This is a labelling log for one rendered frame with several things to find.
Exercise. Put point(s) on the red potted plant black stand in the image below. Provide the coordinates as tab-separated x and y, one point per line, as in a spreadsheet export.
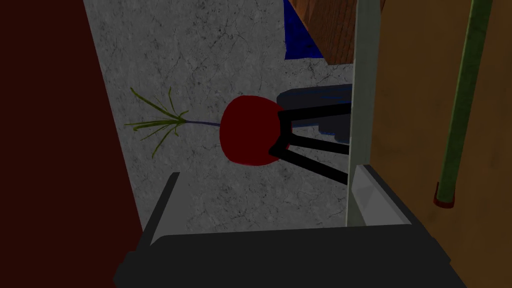
248	130

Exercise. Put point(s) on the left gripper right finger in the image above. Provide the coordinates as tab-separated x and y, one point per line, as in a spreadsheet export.
378	204

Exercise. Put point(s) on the brown door leaf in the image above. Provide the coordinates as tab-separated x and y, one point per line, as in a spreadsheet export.
416	100

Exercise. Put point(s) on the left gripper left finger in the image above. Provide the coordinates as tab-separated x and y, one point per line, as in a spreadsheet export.
170	208

